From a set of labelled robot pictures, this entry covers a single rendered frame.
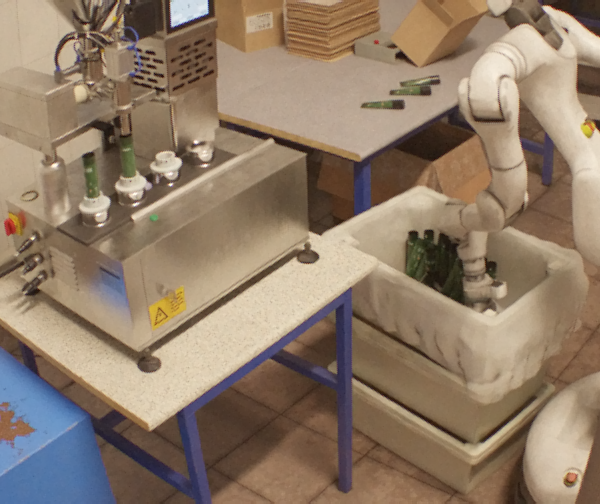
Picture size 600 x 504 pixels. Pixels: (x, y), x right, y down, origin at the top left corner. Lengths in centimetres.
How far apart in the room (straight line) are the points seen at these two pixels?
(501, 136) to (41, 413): 123
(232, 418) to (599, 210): 150
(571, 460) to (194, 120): 127
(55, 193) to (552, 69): 113
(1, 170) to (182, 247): 176
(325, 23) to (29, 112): 178
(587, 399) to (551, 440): 25
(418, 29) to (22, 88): 187
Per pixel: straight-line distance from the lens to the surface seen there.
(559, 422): 249
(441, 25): 345
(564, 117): 203
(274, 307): 220
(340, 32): 363
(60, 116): 201
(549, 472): 237
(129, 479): 286
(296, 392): 312
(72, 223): 205
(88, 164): 196
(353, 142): 294
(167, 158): 216
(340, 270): 232
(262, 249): 223
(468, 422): 254
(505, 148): 189
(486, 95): 184
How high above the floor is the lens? 201
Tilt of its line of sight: 32 degrees down
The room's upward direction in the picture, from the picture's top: 2 degrees counter-clockwise
